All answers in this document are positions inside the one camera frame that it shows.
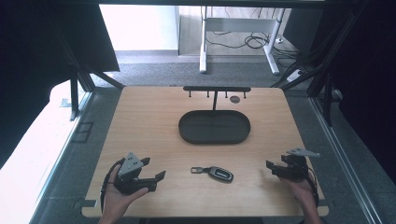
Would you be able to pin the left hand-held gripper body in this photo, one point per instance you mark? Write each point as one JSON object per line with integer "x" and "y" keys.
{"x": 130, "y": 165}

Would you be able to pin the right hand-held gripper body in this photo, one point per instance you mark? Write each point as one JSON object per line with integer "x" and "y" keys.
{"x": 297, "y": 166}

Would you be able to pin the black car key fob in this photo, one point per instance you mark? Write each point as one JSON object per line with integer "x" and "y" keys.
{"x": 218, "y": 173}

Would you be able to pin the person's right hand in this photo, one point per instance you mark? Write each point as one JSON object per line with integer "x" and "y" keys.
{"x": 300, "y": 191}

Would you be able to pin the person's left hand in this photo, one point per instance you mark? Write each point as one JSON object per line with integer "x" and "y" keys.
{"x": 117, "y": 199}

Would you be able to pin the black key rack with tray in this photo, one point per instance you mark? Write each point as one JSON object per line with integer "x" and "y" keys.
{"x": 214, "y": 126}

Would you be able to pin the round grey table grommet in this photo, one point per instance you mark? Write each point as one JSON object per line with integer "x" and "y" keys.
{"x": 235, "y": 99}

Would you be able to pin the white power strip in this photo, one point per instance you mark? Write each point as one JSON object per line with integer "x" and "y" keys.
{"x": 294, "y": 75}

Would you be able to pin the black curtain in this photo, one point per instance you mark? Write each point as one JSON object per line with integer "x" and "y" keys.
{"x": 31, "y": 62}
{"x": 367, "y": 77}

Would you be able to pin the aluminium floor rail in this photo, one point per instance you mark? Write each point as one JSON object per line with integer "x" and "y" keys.
{"x": 342, "y": 155}

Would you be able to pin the black metal frame strut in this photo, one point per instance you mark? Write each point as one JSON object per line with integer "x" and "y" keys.
{"x": 74, "y": 96}
{"x": 327, "y": 93}

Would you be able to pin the white desk frame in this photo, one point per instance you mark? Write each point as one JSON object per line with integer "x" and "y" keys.
{"x": 236, "y": 25}

